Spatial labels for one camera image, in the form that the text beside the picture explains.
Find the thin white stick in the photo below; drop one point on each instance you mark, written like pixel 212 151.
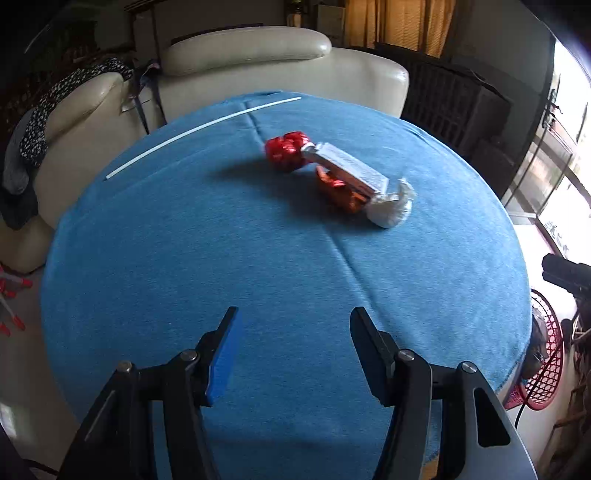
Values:
pixel 114 173

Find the red and grey tool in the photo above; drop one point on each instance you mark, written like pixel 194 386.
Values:
pixel 9 284

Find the orange curtains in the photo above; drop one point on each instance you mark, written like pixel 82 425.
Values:
pixel 392 23

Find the cream leather sofa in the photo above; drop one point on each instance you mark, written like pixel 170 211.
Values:
pixel 277 69

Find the dark garment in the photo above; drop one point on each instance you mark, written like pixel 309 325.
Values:
pixel 18 212

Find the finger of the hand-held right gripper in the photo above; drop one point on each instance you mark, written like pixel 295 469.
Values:
pixel 565 274

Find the black white dotted garment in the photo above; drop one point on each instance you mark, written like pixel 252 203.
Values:
pixel 69 87

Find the white cabinet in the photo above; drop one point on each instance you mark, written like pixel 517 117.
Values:
pixel 330 25

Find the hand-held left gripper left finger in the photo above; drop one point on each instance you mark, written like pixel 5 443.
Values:
pixel 224 360

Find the grey garment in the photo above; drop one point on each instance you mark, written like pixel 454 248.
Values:
pixel 18 175

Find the dark wooden crib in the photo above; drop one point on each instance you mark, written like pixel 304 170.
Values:
pixel 452 101

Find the white wrapper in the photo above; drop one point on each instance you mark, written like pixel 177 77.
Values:
pixel 392 212

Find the orange foil wrapper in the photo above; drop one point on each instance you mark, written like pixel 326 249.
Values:
pixel 341 197

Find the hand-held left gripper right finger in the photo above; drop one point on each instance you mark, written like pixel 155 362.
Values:
pixel 371 360

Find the black plastic bag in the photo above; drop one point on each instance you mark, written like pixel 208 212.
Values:
pixel 535 341

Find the silver rectangular bar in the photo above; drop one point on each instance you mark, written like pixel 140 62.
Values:
pixel 346 168

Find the red mesh basket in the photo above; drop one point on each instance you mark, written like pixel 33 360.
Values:
pixel 547 369

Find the blue tablecloth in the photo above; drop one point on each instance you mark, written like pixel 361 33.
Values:
pixel 184 254

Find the red foil wrapper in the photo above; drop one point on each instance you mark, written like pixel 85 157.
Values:
pixel 284 150

